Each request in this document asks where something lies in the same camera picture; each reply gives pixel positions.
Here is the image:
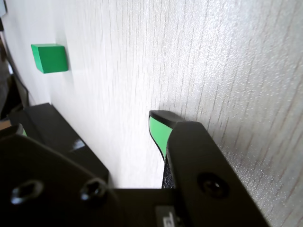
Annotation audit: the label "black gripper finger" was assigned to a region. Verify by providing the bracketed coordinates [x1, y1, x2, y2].
[0, 124, 128, 227]
[148, 110, 271, 227]

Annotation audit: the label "green cube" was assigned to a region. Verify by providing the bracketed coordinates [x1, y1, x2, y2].
[30, 44, 70, 75]

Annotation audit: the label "dark cable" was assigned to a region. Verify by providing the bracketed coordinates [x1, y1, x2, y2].
[0, 30, 31, 107]

